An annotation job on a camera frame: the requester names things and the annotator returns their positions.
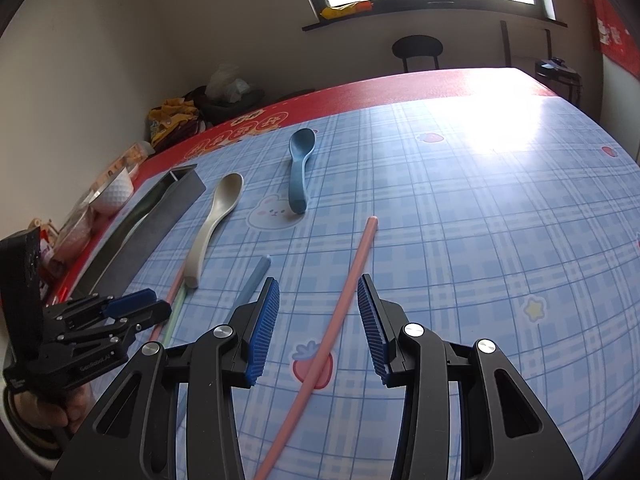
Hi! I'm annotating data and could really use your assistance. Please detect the pink chopstick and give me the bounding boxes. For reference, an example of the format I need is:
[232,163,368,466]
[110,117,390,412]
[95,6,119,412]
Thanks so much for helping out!
[253,216,379,480]
[149,265,187,343]

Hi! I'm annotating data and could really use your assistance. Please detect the red printed tablecloth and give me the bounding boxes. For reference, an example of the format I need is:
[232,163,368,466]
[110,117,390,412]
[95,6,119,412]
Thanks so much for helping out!
[40,67,558,306]

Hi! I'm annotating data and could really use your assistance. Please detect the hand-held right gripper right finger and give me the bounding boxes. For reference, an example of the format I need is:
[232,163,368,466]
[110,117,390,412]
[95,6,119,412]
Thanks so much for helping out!
[356,274,583,480]

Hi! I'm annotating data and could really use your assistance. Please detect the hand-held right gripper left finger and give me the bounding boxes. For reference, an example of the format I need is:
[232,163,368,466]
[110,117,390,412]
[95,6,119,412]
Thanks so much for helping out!
[50,276,281,480]

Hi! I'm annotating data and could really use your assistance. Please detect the black round chair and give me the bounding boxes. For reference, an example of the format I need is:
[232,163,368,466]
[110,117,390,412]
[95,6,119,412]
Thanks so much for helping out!
[391,35,444,75]

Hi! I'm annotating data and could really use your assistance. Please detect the orange patterned tissue pack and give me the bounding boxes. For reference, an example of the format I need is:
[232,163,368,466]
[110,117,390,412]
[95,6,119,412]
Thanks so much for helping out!
[95,142,151,186]

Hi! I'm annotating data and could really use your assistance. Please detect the beige spoon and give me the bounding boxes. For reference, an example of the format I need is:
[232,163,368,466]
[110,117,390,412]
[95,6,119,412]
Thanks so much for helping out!
[185,173,245,288]

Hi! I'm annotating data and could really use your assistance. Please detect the yellow snack bags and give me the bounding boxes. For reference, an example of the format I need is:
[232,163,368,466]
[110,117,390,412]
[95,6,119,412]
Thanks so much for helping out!
[146,97,201,151]

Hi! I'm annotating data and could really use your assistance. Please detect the white dimpled bowl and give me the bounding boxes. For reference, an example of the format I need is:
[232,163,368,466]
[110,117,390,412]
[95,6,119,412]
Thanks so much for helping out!
[90,169,135,216]

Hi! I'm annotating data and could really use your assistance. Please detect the black chair frame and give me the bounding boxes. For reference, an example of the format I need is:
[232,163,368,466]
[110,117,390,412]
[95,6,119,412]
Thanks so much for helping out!
[500,20,553,68]

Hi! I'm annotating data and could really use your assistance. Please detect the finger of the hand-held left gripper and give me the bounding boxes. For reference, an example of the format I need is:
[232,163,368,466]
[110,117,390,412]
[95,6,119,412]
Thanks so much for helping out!
[42,288,157,322]
[52,301,172,357]

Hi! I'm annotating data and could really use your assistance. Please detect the person's left hand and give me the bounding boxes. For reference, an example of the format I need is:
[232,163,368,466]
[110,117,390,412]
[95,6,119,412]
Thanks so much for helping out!
[12,377,98,433]

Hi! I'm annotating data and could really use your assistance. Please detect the blue plaid table mat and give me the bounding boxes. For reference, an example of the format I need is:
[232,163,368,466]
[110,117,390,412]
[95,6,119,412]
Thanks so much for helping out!
[75,92,640,480]

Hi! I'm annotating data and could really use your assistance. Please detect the blue spoon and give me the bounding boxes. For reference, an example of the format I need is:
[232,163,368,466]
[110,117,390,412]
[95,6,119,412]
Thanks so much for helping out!
[288,128,317,213]

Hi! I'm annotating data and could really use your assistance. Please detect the black rice cooker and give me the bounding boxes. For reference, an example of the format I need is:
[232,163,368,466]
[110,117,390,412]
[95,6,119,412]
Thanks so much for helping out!
[534,56,583,106]

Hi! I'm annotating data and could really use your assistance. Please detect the metal utensil tray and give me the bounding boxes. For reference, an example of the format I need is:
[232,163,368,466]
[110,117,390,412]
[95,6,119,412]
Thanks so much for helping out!
[65,164,207,306]

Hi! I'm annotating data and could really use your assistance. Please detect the white plastic bag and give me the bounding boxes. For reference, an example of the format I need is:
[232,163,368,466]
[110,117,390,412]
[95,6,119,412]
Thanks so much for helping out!
[206,64,251,103]

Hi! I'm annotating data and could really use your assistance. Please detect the yellow packet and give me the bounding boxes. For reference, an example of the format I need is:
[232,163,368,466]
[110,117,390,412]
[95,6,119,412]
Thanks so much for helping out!
[320,0,374,20]

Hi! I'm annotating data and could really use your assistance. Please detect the red printed cloth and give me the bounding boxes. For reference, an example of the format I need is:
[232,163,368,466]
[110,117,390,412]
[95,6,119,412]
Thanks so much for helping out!
[582,0,640,78]

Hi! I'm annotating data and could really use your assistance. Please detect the green chopstick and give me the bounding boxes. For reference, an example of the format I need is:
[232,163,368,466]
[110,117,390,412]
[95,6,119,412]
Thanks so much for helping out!
[165,285,193,346]

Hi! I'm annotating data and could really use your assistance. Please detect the blue chopstick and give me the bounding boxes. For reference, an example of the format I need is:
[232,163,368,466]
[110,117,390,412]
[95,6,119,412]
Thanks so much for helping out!
[225,254,272,321]

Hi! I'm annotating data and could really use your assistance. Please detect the black round basin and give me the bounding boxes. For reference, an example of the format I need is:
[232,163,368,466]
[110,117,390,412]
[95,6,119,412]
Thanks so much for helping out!
[272,89,316,103]

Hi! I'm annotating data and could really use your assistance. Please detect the small brown toy figure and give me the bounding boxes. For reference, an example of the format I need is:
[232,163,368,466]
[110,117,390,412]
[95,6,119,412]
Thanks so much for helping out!
[29,217,60,241]

